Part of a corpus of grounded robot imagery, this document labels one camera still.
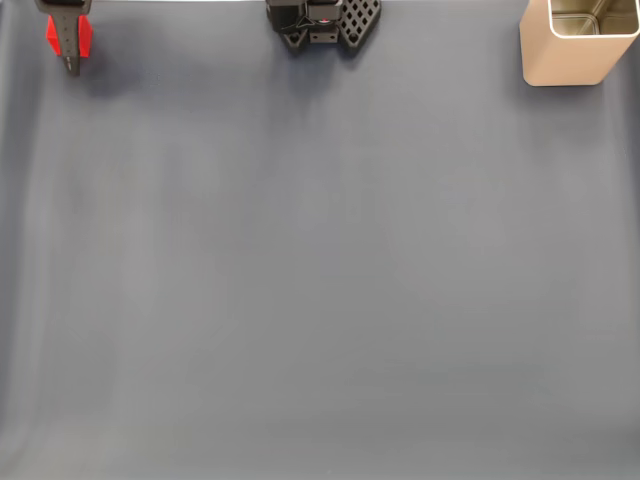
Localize red cube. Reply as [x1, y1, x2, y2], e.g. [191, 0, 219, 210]
[45, 13, 95, 60]

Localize beige metal square container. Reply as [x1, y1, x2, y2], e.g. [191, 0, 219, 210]
[518, 0, 640, 87]

